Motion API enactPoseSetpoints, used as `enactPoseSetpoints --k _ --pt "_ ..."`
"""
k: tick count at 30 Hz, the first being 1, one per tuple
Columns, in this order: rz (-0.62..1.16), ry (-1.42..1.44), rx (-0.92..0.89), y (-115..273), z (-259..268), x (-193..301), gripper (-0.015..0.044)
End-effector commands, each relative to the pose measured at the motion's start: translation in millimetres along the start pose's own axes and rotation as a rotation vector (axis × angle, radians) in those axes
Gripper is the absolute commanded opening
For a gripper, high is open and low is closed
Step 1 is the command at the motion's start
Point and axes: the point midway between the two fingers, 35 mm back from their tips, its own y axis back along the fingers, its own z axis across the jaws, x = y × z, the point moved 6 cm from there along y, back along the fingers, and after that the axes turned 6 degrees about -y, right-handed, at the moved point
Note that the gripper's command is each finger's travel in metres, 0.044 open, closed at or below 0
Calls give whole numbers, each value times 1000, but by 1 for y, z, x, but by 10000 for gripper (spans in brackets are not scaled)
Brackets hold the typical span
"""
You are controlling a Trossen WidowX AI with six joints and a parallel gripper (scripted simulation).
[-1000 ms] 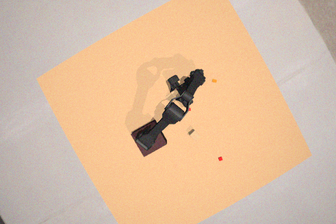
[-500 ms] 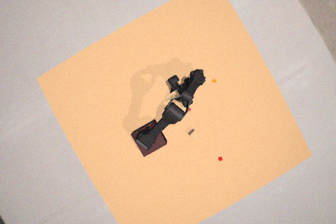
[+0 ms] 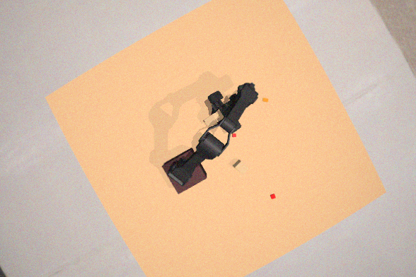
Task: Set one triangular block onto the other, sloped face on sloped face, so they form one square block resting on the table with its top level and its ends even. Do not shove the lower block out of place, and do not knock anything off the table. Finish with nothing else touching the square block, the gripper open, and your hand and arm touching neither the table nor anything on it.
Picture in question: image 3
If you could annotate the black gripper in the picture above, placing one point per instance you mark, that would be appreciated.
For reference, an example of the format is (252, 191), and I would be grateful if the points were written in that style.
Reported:
(217, 104)

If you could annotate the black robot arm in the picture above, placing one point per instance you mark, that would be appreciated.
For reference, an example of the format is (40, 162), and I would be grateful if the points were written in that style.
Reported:
(209, 146)

